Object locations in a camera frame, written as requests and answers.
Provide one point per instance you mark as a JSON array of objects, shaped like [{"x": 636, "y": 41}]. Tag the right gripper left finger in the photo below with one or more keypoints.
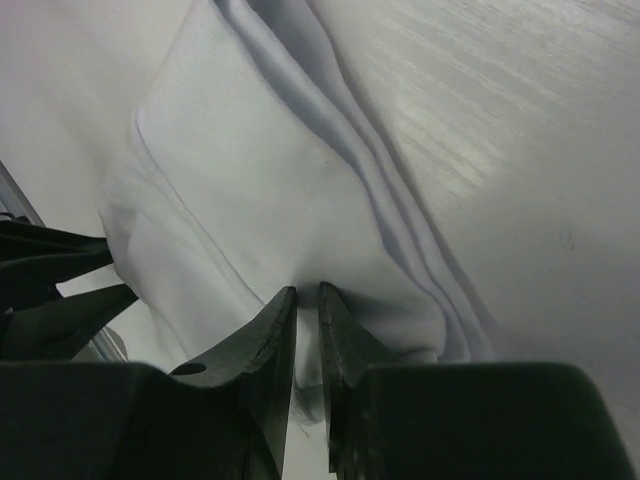
[{"x": 221, "y": 415}]

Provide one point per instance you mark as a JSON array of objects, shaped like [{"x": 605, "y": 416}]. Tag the white fabric skirt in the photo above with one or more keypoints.
[{"x": 256, "y": 162}]

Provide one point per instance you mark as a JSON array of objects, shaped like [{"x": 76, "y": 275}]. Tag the aluminium front rail frame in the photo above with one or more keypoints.
[{"x": 106, "y": 345}]

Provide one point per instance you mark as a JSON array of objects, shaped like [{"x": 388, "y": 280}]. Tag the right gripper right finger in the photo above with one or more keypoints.
[{"x": 390, "y": 419}]

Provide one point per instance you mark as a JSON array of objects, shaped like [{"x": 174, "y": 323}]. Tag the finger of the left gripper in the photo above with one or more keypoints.
[
  {"x": 61, "y": 328},
  {"x": 35, "y": 256}
]

